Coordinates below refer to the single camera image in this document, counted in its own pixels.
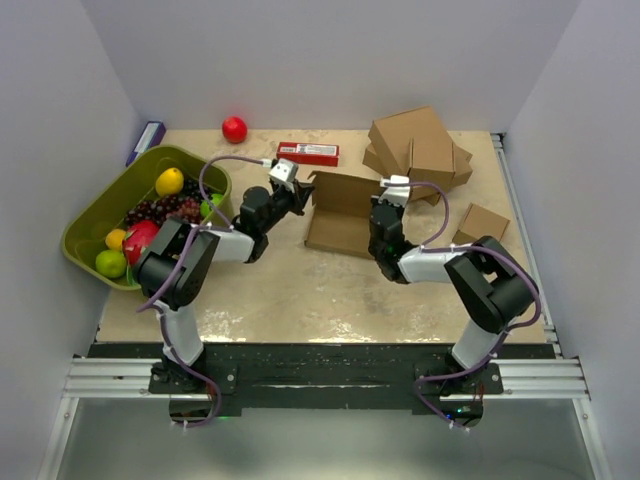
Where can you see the yellow lemon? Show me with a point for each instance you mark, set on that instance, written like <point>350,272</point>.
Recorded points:
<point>169,182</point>

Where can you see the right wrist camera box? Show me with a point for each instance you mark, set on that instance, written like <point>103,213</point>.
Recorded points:
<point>396,190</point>

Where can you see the small orange fruit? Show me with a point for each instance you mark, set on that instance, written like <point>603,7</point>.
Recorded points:
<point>114,239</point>

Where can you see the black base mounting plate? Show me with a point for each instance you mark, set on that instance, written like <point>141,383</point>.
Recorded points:
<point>356,376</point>

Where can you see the dark purple grape bunch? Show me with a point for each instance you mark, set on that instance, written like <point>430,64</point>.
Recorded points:
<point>146,209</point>

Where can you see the red rectangular carton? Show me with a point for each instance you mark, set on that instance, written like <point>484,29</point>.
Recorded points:
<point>309,153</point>

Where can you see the red apple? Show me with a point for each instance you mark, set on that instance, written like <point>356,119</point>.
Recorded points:
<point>234,129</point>

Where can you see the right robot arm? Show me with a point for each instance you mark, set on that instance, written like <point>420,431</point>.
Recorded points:
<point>497,293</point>

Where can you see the red dragon fruit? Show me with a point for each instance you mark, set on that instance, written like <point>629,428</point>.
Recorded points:
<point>137,238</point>

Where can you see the red grape bunch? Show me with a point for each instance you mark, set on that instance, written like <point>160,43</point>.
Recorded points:
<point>178,206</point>

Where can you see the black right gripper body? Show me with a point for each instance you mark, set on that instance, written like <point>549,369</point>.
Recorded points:
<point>398,208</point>

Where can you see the olive green plastic bin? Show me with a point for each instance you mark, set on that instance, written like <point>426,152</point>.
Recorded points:
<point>83,238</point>

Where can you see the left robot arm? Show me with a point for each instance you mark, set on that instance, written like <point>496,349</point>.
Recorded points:
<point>172,269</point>

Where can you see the large stacked cardboard box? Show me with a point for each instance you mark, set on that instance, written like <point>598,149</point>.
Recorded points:
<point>391,135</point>

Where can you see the green lime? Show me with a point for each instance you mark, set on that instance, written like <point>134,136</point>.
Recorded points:
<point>111,264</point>

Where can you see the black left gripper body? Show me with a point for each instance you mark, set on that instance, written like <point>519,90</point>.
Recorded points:
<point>284,201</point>

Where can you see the top small cardboard box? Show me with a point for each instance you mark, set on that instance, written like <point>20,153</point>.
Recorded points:
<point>442,162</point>

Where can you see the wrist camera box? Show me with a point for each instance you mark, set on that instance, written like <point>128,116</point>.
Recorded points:
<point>396,190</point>
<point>282,175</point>

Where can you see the purple flat box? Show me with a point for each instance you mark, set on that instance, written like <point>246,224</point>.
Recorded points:
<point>151,136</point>

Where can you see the lone small cardboard box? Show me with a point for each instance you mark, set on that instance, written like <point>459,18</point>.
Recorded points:
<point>478,222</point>

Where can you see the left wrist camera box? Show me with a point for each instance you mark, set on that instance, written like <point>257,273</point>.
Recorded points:
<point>282,175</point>

